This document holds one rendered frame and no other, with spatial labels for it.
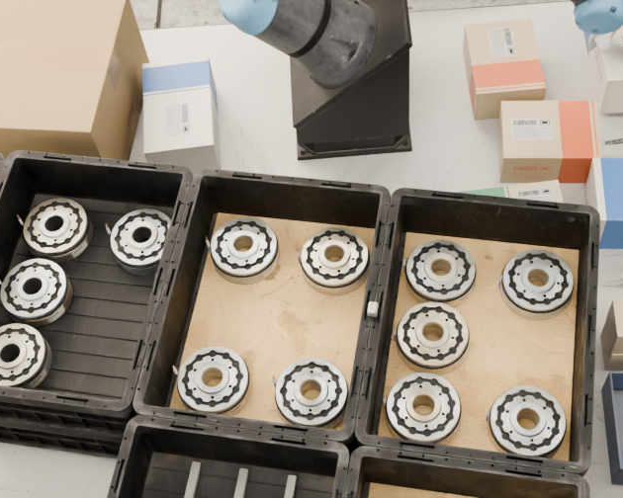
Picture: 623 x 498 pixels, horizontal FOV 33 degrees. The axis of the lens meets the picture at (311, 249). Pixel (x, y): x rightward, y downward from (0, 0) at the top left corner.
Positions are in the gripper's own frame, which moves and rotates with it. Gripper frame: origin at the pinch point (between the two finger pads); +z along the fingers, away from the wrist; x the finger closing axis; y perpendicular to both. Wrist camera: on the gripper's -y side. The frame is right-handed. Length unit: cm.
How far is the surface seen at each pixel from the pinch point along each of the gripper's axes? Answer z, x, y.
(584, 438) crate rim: -15, -21, 77
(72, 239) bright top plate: -8, -93, 39
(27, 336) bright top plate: -8, -98, 55
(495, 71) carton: 0.6, -23.8, 3.8
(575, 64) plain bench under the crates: 8.2, -8.1, -2.8
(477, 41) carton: 0.7, -26.3, -3.5
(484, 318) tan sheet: -5, -31, 54
